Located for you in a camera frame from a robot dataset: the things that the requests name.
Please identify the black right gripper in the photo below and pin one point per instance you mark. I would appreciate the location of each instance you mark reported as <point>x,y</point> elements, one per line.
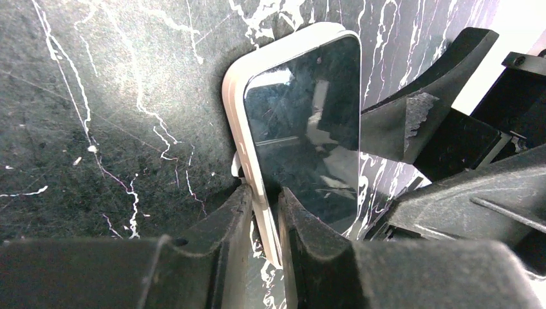
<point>503,201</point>

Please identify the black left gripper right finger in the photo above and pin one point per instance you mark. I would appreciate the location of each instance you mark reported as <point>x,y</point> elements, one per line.
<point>322,269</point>

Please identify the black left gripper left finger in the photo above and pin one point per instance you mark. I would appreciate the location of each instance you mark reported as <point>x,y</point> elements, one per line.
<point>204,267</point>

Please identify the beige phone case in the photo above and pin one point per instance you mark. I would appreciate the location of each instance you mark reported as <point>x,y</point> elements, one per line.
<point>233,91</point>

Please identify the purple-edged smartphone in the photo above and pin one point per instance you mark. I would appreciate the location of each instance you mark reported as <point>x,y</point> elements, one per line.
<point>304,120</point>

